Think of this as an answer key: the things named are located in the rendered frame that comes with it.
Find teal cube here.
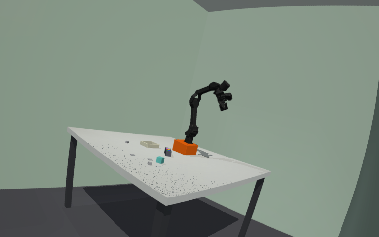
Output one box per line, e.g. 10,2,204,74
156,156,165,164

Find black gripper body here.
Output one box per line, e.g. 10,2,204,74
215,90,228,111

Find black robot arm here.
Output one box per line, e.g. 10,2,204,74
184,81,232,144

